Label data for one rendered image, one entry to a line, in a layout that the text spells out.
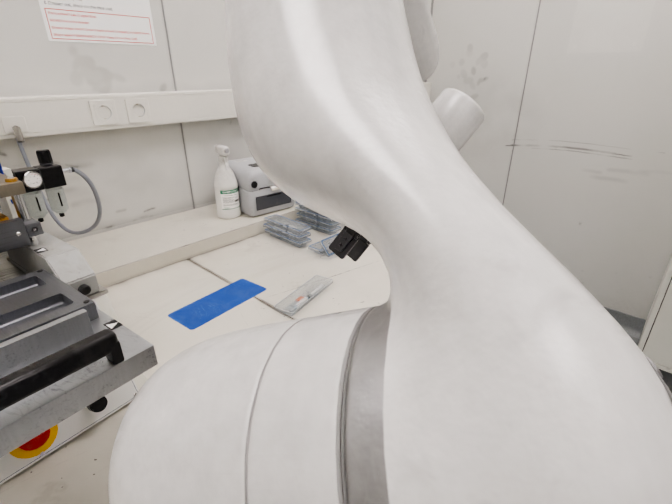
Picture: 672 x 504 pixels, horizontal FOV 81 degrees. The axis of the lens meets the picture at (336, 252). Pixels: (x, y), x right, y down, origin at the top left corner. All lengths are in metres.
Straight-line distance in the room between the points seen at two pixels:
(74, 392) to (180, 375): 0.33
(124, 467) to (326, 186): 0.14
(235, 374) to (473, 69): 2.49
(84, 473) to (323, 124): 0.65
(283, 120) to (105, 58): 1.31
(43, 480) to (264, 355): 0.62
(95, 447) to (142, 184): 0.97
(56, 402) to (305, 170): 0.40
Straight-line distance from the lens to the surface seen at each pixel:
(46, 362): 0.49
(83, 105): 1.40
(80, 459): 0.76
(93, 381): 0.52
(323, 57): 0.18
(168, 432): 0.18
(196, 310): 1.01
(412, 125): 0.16
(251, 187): 1.41
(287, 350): 0.16
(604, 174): 2.42
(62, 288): 0.67
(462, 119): 0.68
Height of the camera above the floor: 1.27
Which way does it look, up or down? 25 degrees down
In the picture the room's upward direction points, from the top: straight up
